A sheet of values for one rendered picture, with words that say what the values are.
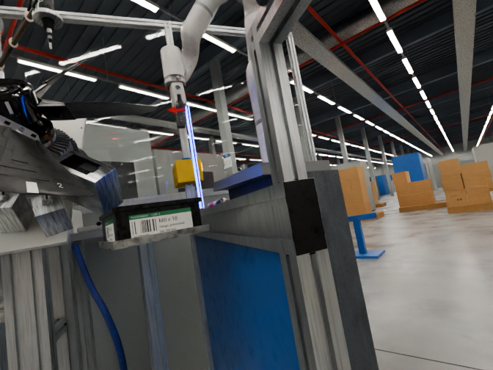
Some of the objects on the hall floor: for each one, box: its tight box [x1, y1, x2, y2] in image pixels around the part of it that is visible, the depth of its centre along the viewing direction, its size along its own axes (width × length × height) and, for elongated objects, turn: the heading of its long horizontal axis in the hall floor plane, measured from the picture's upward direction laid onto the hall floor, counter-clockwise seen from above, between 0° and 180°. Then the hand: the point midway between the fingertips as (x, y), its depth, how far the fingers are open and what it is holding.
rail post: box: [189, 234, 214, 370], centre depth 106 cm, size 4×4×78 cm
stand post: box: [48, 233, 84, 370], centre depth 92 cm, size 4×9×115 cm, turn 50°
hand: (180, 122), depth 107 cm, fingers closed
